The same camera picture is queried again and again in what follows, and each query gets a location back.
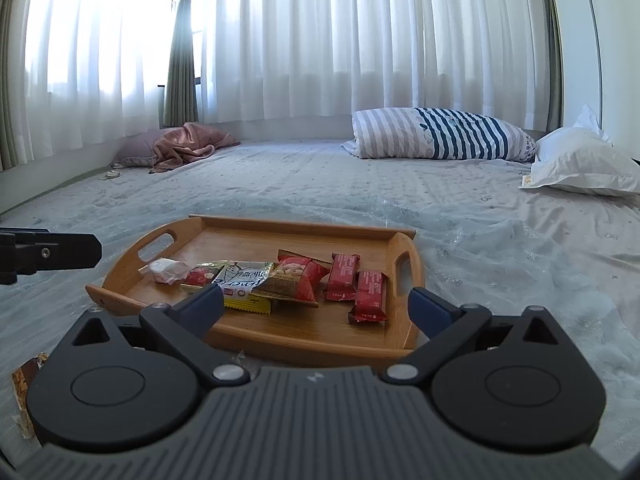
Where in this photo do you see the green curtain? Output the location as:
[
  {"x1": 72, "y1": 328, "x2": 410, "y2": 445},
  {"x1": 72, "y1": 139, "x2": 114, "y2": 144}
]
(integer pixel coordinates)
[
  {"x1": 0, "y1": 0, "x2": 32, "y2": 173},
  {"x1": 537, "y1": 0, "x2": 566, "y2": 131},
  {"x1": 165, "y1": 0, "x2": 205, "y2": 128}
]

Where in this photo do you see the wooden tray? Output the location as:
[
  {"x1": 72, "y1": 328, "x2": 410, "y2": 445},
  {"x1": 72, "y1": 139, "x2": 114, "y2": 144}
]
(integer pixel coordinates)
[{"x1": 85, "y1": 215, "x2": 426, "y2": 366}]

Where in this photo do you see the bed with snowflake sheet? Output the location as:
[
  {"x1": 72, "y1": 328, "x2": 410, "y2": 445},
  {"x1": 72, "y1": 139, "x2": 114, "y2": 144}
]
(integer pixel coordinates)
[{"x1": 0, "y1": 137, "x2": 640, "y2": 461}]

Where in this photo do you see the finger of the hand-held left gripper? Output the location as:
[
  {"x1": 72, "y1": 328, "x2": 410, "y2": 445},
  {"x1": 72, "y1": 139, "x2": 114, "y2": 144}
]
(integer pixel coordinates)
[{"x1": 17, "y1": 233, "x2": 102, "y2": 276}]

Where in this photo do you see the brown snack packet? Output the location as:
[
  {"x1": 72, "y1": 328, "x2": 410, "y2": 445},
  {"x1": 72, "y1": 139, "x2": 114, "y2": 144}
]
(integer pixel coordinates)
[{"x1": 11, "y1": 352, "x2": 51, "y2": 447}]

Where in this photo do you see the white sheer curtain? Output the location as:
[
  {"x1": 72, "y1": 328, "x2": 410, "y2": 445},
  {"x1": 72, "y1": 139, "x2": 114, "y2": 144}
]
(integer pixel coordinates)
[
  {"x1": 197, "y1": 0, "x2": 556, "y2": 128},
  {"x1": 20, "y1": 0, "x2": 176, "y2": 141}
]

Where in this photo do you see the large red gold-edged packet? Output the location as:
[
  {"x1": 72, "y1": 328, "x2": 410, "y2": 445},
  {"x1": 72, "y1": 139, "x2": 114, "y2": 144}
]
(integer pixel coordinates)
[{"x1": 263, "y1": 249, "x2": 331, "y2": 308}]

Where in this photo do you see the yellow snack packet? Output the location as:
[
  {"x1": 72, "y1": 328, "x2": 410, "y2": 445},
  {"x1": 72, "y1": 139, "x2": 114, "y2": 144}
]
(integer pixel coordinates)
[{"x1": 180, "y1": 260, "x2": 276, "y2": 314}]

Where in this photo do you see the white pillow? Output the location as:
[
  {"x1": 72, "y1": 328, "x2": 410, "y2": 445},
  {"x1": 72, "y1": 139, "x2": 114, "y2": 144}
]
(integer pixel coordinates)
[{"x1": 518, "y1": 105, "x2": 640, "y2": 198}]

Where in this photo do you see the red bar packet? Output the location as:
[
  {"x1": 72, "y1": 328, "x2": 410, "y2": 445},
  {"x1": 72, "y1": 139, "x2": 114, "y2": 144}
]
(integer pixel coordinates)
[{"x1": 324, "y1": 252, "x2": 362, "y2": 303}]

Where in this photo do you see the blue striped pillow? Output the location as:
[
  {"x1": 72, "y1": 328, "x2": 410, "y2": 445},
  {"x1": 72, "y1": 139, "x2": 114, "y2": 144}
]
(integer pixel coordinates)
[{"x1": 341, "y1": 106, "x2": 538, "y2": 163}]

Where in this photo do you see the white wardrobe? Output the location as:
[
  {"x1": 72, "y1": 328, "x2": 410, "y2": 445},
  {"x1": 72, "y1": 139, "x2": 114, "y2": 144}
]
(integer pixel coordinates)
[{"x1": 545, "y1": 0, "x2": 640, "y2": 161}]

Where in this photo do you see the white clear candy packet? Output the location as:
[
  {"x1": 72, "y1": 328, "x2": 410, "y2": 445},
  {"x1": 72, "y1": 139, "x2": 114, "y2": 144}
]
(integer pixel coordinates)
[{"x1": 138, "y1": 258, "x2": 187, "y2": 285}]

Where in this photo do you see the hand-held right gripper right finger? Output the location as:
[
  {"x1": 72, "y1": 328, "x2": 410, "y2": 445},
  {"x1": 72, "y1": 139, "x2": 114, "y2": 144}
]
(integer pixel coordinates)
[{"x1": 380, "y1": 287, "x2": 588, "y2": 387}]

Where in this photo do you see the dark red chocolate packet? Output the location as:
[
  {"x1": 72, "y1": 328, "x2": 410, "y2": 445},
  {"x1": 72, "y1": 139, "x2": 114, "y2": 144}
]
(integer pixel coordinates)
[{"x1": 347, "y1": 270, "x2": 389, "y2": 325}]

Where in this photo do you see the pink blanket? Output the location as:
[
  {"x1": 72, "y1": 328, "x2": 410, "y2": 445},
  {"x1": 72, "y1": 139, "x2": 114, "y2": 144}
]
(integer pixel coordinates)
[{"x1": 148, "y1": 121, "x2": 242, "y2": 173}]

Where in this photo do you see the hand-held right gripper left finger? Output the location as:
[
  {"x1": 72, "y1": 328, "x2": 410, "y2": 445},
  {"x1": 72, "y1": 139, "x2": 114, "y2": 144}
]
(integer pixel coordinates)
[{"x1": 47, "y1": 287, "x2": 251, "y2": 388}]

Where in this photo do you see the small red candy packet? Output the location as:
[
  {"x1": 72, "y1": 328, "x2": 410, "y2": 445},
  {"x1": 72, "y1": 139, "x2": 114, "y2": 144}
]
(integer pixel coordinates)
[{"x1": 182, "y1": 266, "x2": 221, "y2": 288}]

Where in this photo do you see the purple pillow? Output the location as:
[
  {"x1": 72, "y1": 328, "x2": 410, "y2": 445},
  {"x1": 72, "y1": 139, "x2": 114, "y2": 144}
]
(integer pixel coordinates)
[{"x1": 111, "y1": 129, "x2": 171, "y2": 168}]

